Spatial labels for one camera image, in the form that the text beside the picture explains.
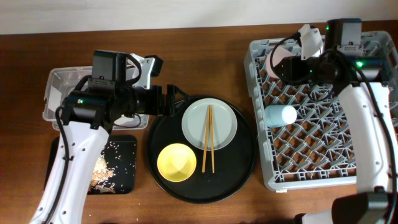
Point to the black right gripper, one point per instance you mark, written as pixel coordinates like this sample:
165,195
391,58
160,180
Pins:
290,74

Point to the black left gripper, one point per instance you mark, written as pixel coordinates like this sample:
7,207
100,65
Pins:
157,108

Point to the pink cup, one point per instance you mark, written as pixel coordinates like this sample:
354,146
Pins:
278,55

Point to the grey round plate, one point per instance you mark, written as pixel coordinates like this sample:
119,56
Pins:
225,123

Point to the wooden chopstick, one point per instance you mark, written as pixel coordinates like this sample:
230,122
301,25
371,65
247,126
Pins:
206,138
212,140

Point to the light blue cup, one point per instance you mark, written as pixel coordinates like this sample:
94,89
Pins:
280,115

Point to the yellow bowl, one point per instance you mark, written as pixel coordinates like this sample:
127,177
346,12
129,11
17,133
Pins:
176,162

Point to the food scraps and rice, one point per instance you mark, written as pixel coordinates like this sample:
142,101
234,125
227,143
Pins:
104,177

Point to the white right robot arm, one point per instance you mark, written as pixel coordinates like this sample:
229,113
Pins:
360,83

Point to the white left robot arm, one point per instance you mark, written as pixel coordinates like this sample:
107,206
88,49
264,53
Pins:
86,118

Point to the grey dishwasher rack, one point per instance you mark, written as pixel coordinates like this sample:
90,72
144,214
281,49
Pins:
314,151

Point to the clear plastic waste bin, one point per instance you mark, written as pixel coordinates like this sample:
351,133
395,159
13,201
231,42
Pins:
62,81

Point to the black rectangular tray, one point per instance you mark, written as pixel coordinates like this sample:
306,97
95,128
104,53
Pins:
124,161

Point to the black round tray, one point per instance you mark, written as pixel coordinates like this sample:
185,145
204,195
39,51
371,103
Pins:
233,163

